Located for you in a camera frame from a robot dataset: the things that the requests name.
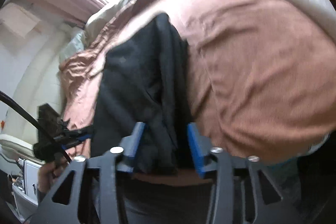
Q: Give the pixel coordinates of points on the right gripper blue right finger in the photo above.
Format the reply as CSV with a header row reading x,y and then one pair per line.
x,y
200,146

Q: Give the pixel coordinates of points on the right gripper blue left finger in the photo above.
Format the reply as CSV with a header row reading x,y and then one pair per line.
x,y
131,148

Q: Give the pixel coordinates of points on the left hand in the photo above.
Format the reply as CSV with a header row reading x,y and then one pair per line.
x,y
49,173

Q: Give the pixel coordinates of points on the white bedside cabinet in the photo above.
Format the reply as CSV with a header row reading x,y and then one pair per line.
x,y
25,186

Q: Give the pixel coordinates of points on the black garment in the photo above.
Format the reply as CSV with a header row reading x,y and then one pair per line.
x,y
144,80

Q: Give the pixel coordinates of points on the brown fuzzy blanket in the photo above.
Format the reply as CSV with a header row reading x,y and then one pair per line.
x,y
260,77

